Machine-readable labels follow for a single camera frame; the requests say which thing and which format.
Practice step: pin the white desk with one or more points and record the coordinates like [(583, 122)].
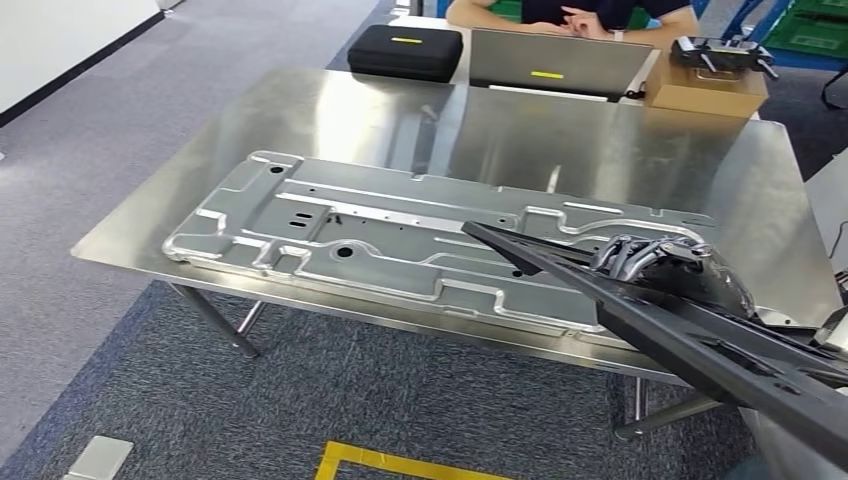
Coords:
[(424, 21)]

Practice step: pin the blue metal shelf rack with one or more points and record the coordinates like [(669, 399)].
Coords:
[(440, 6), (748, 16)]

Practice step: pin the black chair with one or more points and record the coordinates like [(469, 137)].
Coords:
[(404, 56)]

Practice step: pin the stainless steel workbench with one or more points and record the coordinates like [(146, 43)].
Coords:
[(530, 146)]

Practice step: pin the person's left forearm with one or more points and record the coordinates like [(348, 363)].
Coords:
[(666, 30)]

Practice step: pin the small metal bolt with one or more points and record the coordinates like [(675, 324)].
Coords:
[(429, 111)]

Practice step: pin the brown cardboard box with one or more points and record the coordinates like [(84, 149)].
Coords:
[(702, 96)]

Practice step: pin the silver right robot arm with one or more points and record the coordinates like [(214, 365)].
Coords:
[(788, 450)]

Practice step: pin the black remote controller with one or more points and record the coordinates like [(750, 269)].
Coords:
[(722, 53)]

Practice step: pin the person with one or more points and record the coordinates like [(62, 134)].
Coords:
[(596, 10)]

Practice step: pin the black plastic panel with cutouts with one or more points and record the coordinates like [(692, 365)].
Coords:
[(696, 351)]

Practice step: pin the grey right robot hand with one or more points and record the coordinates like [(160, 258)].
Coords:
[(696, 275)]

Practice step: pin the stamped grey metal panel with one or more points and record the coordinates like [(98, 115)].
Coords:
[(371, 258)]

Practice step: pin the grey laptop with yellow sticker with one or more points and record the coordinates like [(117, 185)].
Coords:
[(556, 66)]

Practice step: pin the person's right forearm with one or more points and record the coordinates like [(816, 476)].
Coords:
[(490, 20)]

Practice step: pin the white cabinet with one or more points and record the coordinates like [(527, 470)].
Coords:
[(828, 205)]

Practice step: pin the grey floor outlet cover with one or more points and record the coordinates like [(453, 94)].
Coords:
[(99, 460)]

